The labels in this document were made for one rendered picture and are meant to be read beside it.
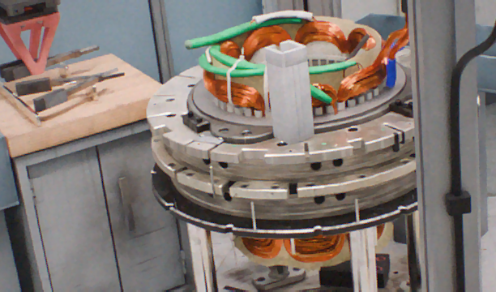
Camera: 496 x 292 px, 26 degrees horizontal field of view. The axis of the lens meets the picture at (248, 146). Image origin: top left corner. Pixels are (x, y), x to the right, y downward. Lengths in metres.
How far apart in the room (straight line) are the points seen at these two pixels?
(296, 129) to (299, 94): 0.03
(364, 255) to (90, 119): 0.36
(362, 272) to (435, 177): 0.47
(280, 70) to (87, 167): 0.36
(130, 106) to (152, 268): 0.22
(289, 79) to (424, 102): 0.39
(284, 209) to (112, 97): 0.32
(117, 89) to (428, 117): 0.73
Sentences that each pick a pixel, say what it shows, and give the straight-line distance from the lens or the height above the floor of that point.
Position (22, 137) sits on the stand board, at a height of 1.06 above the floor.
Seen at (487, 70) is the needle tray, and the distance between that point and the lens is 1.29.
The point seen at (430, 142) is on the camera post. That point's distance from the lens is 0.61.
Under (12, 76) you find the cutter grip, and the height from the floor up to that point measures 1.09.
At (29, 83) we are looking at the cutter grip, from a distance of 1.28.
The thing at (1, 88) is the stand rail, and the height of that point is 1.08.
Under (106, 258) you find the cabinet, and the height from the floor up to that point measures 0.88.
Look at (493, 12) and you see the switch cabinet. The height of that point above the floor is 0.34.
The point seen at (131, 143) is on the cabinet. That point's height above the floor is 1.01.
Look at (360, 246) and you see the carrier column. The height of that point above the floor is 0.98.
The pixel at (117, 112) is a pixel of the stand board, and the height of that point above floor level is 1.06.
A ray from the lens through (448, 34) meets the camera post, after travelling 0.59.
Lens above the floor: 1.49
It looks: 23 degrees down
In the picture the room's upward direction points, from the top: 7 degrees counter-clockwise
